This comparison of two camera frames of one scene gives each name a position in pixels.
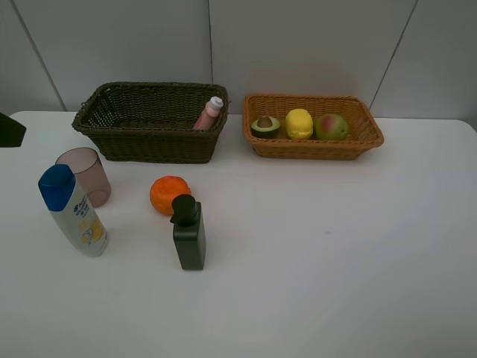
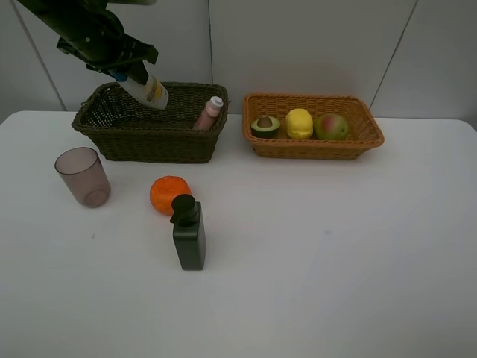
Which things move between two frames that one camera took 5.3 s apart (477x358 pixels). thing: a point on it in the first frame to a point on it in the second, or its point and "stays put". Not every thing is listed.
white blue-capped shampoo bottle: (60, 194) to (153, 93)
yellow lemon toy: (299, 124) stays put
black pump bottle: (189, 233) stays put
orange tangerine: (162, 191) stays put
